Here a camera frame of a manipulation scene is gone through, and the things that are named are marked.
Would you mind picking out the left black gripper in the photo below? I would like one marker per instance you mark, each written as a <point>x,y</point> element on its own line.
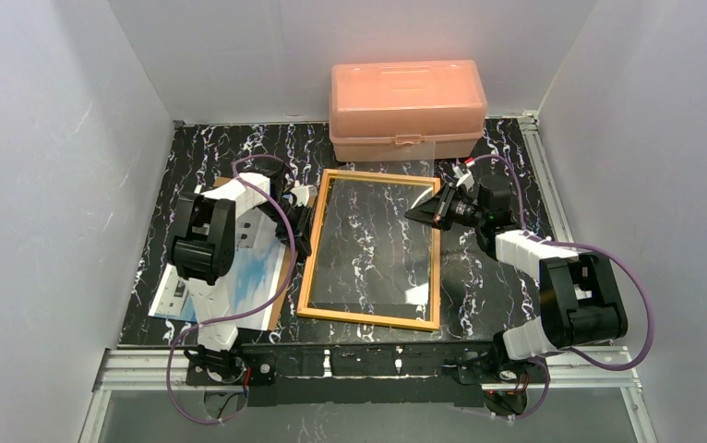
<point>303,221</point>

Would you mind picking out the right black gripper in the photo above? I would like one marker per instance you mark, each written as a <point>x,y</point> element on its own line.
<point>443,208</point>

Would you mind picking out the yellow wooden picture frame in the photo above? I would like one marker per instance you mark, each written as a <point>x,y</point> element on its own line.
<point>427,320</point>

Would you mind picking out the building photo print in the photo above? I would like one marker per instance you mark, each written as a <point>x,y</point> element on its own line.
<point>260,262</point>

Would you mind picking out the clear acrylic sheet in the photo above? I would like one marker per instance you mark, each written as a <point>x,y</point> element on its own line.
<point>370,257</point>

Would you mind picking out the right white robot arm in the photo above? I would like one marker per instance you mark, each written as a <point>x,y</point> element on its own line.
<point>579,300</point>

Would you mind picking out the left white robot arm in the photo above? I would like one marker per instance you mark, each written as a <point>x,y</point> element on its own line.
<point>234,248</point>

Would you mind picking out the orange plastic storage box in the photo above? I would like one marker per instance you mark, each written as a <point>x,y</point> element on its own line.
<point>405,111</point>

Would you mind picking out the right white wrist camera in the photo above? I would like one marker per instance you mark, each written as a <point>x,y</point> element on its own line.
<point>463,175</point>

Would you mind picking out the aluminium side rail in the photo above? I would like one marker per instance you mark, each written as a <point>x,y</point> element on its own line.
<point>529,127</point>

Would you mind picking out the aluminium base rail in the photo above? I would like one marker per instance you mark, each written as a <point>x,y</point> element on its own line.
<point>145,369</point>

